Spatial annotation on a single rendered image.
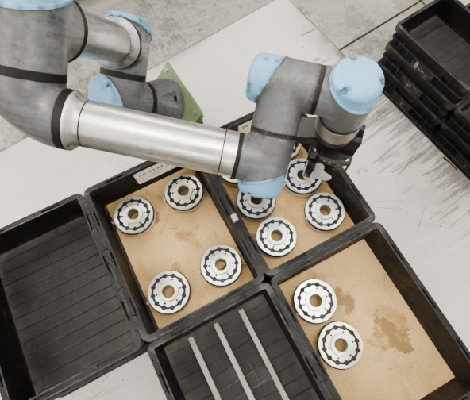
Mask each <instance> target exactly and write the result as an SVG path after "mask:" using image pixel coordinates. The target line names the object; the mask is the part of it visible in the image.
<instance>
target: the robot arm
mask: <svg viewBox="0 0 470 400"><path fill-rule="evenodd" d="M151 42H152V26H151V25H150V24H149V23H148V22H147V21H146V20H145V19H143V18H140V17H138V16H136V15H133V14H131V13H126V12H122V11H118V10H110V11H107V12H106V14H105V17H99V16H98V15H95V14H93V13H90V12H87V11H86V10H83V9H82V7H81V6H80V4H79V3H78V2H77V1H76V0H0V115H1V117H2V118H3V119H4V120H6V121H7V122H8V123H9V124H11V125H12V126H13V127H14V128H15V129H16V130H18V131H20V132H21V133H23V134H25V135H26V136H27V137H29V138H31V139H33V140H35V141H37V142H40V143H42V144H45V145H47V146H50V147H53V148H59V149H63V150H67V151H73V150H75V149H76V148H78V147H84V148H91V149H95V150H99V151H103V152H110V153H114V154H118V155H123V156H130V157H133V158H138V159H142V160H149V161H153V162H157V163H164V164H168V165H172V166H176V167H184V168H188V169H191V170H196V171H203V172H207V173H211V174H215V175H222V176H226V177H232V178H235V179H238V180H237V181H238V188H239V189H240V191H242V192H243V193H245V194H247V195H252V196H253V197H255V198H264V199H269V198H275V197H277V196H278V195H279V194H280V192H281V190H282V187H283V183H284V180H285V178H286V176H287V174H288V167H289V163H290V160H291V155H292V152H293V148H294V145H295V144H310V148H309V152H308V155H307V158H306V160H307V162H306V166H305V169H304V171H303V173H302V175H303V177H304V179H306V180H309V179H320V180H330V179H331V175H329V174H327V173H326V172H324V167H325V166H324V165H323V164H322V163H326V164H327V165H330V166H334V167H335V168H334V169H333V170H334V171H338V172H341V173H345V172H346V171H347V169H348V168H349V166H350V165H351V162H352V159H353V155H354V154H355V152H356V151H357V149H358V148H359V147H360V146H361V144H362V140H363V135H364V131H365V127H366V125H363V123H364V121H365V120H366V118H367V117H368V115H369V114H370V112H371V111H372V110H373V109H374V108H375V107H376V104H377V102H378V100H379V96H380V95H381V93H382V91H383V88H384V75H383V71H382V69H381V68H380V66H379V65H378V64H377V63H376V62H375V61H374V60H372V59H370V58H368V57H366V56H351V57H346V58H344V59H343V60H341V61H340V62H339V63H338V64H337V65H336V66H335V67H334V66H331V65H327V66H326V65H323V64H319V63H312V62H309V61H305V60H298V59H295V58H291V57H287V56H286V55H284V56H281V55H276V54H271V53H266V52H261V53H259V54H257V55H256V56H255V57H254V59H253V60H252V63H251V66H250V68H249V72H248V78H247V84H246V88H245V95H246V98H247V99H248V100H249V101H253V102H254V103H256V107H255V111H254V114H253V119H252V124H251V129H250V132H249V134H247V133H240V132H237V131H233V130H229V129H222V128H218V127H214V126H210V125H204V124H199V123H196V122H192V121H185V120H181V119H182V117H183V112H184V96H183V92H182V90H181V88H180V86H179V84H178V83H177V82H176V81H174V80H172V79H166V78H160V79H154V80H151V81H147V82H146V75H147V69H148V58H149V52H150V45H151ZM78 58H82V59H89V60H100V61H101V63H100V72H99V74H97V75H94V76H92V78H91V81H90V82H89V85H88V98H89V99H86V98H85V96H84V95H83V93H82V92H81V91H79V90H72V89H68V88H67V71H68V64H69V63H71V62H73V61H75V60H76V59H78ZM303 113H305V114H310V115H316V116H317V117H302V114H303ZM347 159H349V160H348V161H346V160H347ZM319 162H320V163H319ZM337 166H342V167H344V166H346V168H345V169H344V170H343V169H340V168H337Z"/></svg>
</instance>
